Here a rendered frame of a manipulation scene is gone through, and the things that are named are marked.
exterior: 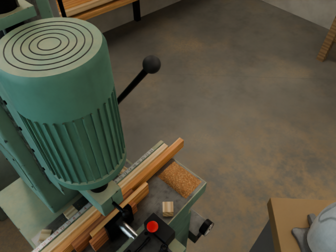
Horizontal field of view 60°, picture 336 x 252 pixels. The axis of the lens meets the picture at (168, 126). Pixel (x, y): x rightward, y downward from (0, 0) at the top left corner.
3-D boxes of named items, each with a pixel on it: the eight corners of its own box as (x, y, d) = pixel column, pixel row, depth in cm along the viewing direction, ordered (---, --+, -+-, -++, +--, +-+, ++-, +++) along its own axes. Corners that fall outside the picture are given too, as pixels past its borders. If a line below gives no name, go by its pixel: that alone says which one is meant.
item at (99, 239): (95, 251, 83) (92, 245, 79) (92, 247, 84) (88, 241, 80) (137, 210, 91) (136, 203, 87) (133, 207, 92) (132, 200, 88)
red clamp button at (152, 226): (152, 235, 75) (152, 234, 74) (144, 227, 76) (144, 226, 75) (160, 226, 76) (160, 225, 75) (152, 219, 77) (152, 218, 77)
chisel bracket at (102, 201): (106, 219, 80) (100, 205, 74) (75, 189, 87) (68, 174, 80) (125, 201, 84) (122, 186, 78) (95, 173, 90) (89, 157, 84)
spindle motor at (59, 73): (82, 207, 60) (28, 98, 37) (35, 160, 68) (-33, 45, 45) (142, 155, 69) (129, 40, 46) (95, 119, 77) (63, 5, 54)
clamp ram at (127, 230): (126, 256, 82) (122, 245, 75) (108, 238, 85) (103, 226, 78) (148, 232, 86) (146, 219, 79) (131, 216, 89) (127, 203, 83)
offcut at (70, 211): (72, 224, 99) (69, 219, 96) (65, 217, 100) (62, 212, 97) (81, 216, 100) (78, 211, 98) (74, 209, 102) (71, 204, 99)
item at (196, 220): (195, 244, 120) (196, 236, 114) (172, 224, 125) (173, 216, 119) (207, 229, 124) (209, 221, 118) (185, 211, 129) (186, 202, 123)
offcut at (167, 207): (162, 206, 92) (162, 201, 90) (172, 206, 92) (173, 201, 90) (162, 216, 90) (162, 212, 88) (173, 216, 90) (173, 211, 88)
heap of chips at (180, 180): (185, 198, 94) (186, 194, 92) (157, 176, 99) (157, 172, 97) (201, 181, 98) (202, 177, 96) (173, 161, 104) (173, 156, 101)
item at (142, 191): (96, 243, 85) (92, 236, 80) (93, 240, 85) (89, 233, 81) (149, 192, 95) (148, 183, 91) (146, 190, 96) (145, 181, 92)
